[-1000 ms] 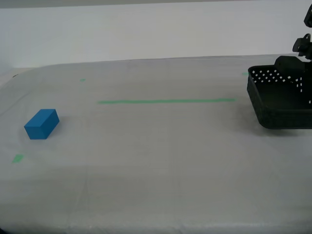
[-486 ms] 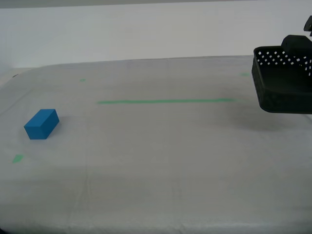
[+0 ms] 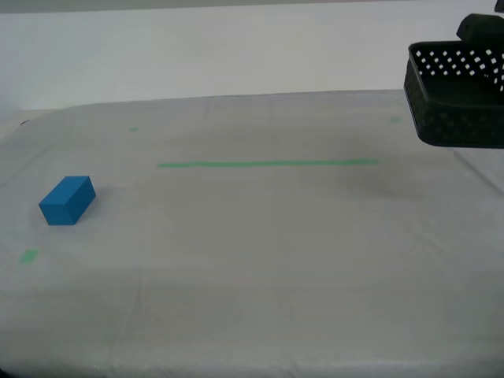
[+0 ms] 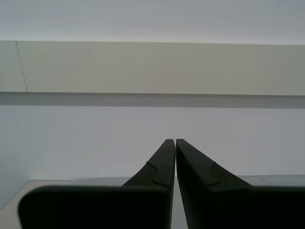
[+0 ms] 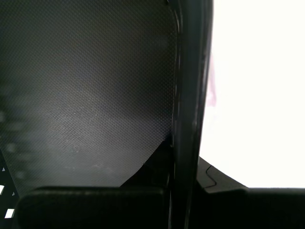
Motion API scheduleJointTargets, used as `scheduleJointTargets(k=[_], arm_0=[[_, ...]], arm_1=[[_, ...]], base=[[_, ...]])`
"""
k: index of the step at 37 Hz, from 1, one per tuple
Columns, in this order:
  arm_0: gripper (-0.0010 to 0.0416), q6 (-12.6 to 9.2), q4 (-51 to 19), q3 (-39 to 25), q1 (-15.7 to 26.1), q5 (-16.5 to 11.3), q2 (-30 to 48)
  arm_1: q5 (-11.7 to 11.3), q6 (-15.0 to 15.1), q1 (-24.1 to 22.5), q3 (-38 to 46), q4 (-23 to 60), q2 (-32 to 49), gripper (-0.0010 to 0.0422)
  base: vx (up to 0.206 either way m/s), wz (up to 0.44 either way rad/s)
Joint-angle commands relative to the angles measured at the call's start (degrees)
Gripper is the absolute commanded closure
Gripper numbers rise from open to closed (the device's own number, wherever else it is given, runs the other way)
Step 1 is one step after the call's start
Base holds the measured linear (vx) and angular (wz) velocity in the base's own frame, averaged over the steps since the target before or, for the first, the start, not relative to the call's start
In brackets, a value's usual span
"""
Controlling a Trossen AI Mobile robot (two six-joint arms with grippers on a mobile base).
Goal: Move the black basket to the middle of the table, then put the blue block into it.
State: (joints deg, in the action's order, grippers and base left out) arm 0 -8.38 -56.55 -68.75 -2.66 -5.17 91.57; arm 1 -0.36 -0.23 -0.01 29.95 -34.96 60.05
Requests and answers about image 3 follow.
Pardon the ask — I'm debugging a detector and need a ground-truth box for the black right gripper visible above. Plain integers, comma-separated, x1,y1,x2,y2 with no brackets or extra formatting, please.
455,0,504,48

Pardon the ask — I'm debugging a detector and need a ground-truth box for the black perforated plastic basket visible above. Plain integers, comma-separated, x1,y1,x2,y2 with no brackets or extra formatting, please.
403,39,504,150

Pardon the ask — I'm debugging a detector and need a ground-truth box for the blue rectangular block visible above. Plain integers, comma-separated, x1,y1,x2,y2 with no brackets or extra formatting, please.
38,175,97,227

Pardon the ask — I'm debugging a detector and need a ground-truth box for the white table cloth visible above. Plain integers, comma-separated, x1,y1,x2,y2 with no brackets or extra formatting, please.
0,88,504,378

